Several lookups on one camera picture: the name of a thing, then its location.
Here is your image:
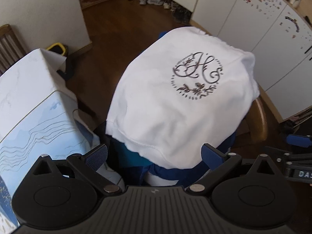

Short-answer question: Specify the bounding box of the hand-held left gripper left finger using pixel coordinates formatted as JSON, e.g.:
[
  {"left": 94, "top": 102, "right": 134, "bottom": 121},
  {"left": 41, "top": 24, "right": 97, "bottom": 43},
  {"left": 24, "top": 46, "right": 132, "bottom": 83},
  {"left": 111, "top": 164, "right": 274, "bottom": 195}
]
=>
[{"left": 33, "top": 144, "right": 122, "bottom": 196}]

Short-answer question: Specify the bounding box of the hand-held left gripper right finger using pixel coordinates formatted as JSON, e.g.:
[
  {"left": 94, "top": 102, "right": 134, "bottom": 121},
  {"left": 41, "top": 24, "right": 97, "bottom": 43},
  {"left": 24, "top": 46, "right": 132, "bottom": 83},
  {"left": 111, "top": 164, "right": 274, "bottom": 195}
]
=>
[{"left": 185, "top": 144, "right": 281, "bottom": 197}]

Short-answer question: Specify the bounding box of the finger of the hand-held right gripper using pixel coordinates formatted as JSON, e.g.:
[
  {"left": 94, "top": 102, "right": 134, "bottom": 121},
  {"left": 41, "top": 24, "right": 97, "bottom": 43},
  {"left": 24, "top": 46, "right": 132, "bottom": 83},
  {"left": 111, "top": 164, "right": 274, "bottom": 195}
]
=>
[
  {"left": 286, "top": 134, "right": 312, "bottom": 148},
  {"left": 264, "top": 146, "right": 312, "bottom": 162}
]

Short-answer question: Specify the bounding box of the white monogram sweatshirt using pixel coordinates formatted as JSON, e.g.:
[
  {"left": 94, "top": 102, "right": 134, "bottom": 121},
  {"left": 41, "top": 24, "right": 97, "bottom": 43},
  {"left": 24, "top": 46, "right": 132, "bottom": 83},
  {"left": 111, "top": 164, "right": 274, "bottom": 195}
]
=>
[{"left": 105, "top": 26, "right": 260, "bottom": 170}]

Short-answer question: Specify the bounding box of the dark floor clutter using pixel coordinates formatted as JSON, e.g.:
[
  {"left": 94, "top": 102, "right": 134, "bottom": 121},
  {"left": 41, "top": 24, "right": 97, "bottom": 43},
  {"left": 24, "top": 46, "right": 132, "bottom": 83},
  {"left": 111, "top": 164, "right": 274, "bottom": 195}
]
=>
[{"left": 282, "top": 110, "right": 312, "bottom": 133}]

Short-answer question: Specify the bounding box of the teal garment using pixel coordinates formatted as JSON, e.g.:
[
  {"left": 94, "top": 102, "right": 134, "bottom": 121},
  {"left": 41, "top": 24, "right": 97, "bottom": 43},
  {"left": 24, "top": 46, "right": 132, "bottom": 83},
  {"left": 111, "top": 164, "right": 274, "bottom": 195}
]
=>
[{"left": 114, "top": 138, "right": 152, "bottom": 169}]

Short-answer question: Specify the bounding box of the light wooden chair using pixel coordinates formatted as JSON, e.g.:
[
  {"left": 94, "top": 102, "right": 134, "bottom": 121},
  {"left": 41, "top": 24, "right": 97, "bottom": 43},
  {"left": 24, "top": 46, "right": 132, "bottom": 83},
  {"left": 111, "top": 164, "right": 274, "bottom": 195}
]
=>
[{"left": 244, "top": 97, "right": 269, "bottom": 145}]

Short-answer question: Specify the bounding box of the navy blue garment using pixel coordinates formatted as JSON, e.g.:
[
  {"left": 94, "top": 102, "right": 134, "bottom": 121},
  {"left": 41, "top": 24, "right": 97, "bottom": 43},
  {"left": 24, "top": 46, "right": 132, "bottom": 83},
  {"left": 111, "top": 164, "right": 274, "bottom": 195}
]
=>
[{"left": 140, "top": 30, "right": 236, "bottom": 188}]

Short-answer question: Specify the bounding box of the white sticker-covered cupboard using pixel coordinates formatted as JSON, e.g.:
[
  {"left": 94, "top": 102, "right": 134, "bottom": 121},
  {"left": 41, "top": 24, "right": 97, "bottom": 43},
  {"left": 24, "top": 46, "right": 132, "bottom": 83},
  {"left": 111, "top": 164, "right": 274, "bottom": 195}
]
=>
[{"left": 191, "top": 0, "right": 312, "bottom": 122}]

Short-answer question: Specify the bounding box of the yellow and black appliance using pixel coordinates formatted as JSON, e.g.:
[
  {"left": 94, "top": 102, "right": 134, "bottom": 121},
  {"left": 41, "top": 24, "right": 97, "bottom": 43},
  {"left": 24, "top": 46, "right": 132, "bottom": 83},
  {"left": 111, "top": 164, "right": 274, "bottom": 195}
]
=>
[{"left": 46, "top": 42, "right": 76, "bottom": 81}]

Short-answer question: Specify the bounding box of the slatted wooden chair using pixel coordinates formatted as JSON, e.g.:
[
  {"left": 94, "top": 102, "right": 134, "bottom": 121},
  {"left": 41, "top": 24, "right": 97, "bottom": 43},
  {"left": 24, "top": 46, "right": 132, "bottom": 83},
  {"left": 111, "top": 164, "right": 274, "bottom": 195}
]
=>
[{"left": 0, "top": 24, "right": 27, "bottom": 75}]

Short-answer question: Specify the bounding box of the row of shoes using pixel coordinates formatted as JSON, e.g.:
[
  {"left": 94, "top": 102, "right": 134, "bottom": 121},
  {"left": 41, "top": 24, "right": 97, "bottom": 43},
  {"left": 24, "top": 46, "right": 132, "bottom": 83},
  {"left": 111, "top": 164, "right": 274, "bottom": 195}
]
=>
[{"left": 123, "top": 0, "right": 191, "bottom": 24}]

